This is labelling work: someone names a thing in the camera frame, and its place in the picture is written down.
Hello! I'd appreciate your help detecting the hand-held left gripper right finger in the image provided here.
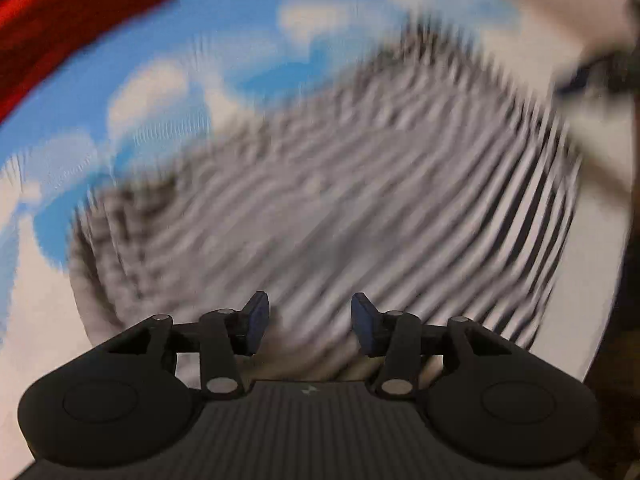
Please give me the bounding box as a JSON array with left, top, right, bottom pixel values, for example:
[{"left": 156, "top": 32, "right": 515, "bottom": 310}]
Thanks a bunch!
[{"left": 350, "top": 291, "right": 522, "bottom": 402}]

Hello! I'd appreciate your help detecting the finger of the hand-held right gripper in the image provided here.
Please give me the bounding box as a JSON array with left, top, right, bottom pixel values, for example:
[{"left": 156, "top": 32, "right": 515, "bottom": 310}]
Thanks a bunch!
[{"left": 552, "top": 52, "right": 640, "bottom": 109}]

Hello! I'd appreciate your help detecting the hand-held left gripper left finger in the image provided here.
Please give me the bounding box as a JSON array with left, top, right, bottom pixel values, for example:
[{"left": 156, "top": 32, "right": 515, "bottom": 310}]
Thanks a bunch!
[{"left": 106, "top": 291, "right": 271, "bottom": 401}]

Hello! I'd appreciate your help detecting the black and white striped garment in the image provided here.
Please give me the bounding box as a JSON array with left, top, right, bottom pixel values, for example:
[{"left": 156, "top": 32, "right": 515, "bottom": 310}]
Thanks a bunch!
[{"left": 67, "top": 14, "right": 587, "bottom": 382}]

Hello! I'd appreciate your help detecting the blue and white printed blanket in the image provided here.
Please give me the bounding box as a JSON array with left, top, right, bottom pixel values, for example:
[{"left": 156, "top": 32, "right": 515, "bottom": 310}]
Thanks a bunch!
[{"left": 0, "top": 0, "right": 632, "bottom": 381}]

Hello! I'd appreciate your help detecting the red cloth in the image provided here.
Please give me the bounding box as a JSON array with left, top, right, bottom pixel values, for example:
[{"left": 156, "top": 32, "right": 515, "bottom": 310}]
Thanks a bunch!
[{"left": 0, "top": 0, "right": 177, "bottom": 127}]

